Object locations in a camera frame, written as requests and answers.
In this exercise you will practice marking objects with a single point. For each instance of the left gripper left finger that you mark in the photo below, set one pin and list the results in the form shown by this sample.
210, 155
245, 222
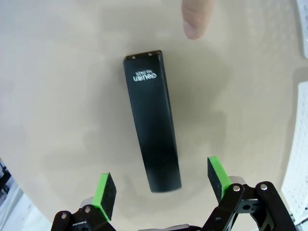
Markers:
106, 192

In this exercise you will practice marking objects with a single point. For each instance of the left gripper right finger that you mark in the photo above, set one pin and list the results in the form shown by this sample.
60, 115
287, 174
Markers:
217, 178

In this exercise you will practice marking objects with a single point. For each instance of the person's right hand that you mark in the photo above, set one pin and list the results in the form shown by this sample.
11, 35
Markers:
196, 16

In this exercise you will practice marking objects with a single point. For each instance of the white perforated plastic basket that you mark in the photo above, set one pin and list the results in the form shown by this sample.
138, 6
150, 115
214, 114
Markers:
298, 156

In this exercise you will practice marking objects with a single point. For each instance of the black stapler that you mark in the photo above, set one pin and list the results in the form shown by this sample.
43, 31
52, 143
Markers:
151, 120

